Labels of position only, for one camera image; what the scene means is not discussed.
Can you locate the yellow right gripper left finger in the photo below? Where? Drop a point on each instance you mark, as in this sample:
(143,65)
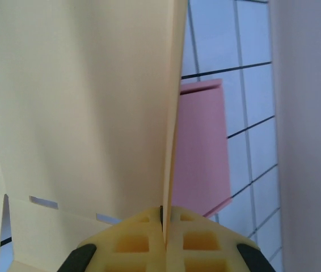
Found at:
(132,243)

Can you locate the yellow paper box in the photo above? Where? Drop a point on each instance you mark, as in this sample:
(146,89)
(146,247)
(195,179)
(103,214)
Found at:
(78,99)

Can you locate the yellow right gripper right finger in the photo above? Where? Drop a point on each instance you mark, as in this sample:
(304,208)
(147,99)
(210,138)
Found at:
(200,243)

